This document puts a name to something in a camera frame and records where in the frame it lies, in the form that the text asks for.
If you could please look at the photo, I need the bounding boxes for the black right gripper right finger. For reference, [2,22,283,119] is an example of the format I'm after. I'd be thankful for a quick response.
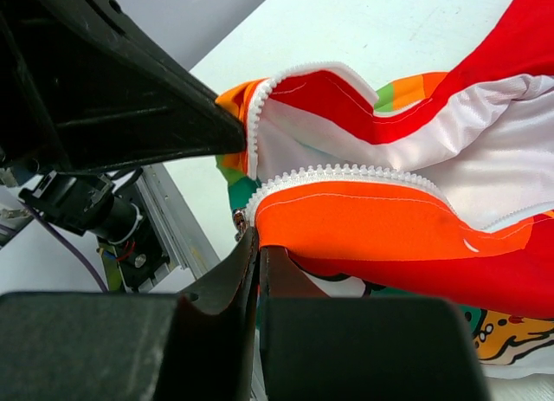
[260,247,490,400]

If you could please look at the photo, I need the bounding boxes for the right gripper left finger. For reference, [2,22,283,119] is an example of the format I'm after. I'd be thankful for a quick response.
[1,229,258,400]

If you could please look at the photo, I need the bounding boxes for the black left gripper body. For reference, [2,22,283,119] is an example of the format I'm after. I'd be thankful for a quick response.
[1,0,143,236]

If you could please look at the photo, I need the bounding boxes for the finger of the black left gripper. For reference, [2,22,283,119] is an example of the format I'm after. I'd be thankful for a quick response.
[25,0,246,167]

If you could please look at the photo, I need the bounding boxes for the colourful red white kids jacket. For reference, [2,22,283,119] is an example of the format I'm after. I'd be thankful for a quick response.
[216,0,553,378]

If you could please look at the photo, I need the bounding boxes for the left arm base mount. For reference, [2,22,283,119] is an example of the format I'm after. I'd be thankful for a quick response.
[99,165,220,294]

